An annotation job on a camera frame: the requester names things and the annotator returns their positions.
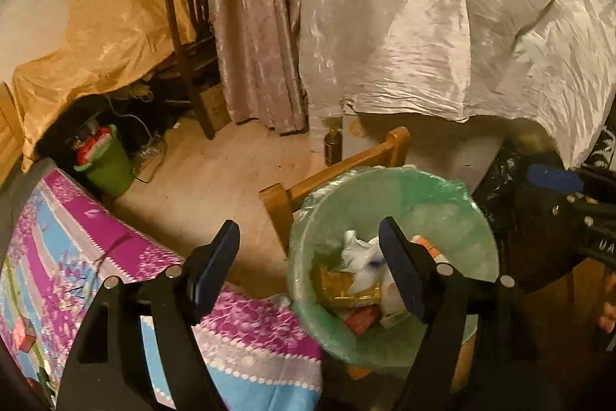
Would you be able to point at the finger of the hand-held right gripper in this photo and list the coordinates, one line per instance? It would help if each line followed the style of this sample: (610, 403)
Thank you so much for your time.
(553, 180)

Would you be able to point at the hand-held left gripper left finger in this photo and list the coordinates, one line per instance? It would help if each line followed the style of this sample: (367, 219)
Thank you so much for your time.
(214, 271)

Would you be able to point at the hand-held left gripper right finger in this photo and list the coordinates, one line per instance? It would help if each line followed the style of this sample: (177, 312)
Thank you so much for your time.
(404, 276)

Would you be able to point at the white tube with orange cap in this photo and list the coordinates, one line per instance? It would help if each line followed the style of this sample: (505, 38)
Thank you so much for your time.
(428, 247)

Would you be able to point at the white packet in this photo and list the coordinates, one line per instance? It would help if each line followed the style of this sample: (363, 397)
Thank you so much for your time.
(390, 314)

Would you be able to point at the white wrapper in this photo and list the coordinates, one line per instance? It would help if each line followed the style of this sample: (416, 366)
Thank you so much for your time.
(358, 254)

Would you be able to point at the small red box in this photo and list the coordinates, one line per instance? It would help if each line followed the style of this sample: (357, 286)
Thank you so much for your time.
(361, 320)

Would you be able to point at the yellow snack wrapper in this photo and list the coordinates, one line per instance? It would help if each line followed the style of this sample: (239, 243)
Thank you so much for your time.
(337, 286)

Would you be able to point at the trash bin with green bag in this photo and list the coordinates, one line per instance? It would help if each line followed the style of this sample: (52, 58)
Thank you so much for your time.
(433, 209)

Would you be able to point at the person's right hand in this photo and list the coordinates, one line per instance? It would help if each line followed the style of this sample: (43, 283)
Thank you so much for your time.
(607, 322)

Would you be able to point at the floral striped blanket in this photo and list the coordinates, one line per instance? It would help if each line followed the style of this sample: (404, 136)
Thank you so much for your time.
(72, 247)

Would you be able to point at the green plastic bucket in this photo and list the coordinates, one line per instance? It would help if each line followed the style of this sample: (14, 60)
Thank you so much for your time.
(108, 170)

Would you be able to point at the dark glass bottle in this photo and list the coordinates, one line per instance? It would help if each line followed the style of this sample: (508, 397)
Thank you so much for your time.
(332, 148)

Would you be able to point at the small cardboard box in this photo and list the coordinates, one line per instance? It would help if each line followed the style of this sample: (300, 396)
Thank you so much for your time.
(214, 107)

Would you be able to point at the grey bed mattress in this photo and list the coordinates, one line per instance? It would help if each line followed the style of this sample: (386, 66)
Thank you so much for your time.
(19, 194)

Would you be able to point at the white satin cover cloth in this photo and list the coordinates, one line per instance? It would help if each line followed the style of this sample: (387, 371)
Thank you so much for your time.
(433, 6)

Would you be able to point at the wooden bed headboard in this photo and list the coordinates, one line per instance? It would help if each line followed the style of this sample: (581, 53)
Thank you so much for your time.
(8, 127)

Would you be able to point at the golden cover cloth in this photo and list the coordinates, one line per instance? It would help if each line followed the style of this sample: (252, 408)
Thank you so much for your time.
(106, 35)

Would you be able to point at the beige patterned curtain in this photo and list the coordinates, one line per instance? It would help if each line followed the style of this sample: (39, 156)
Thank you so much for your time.
(260, 6)

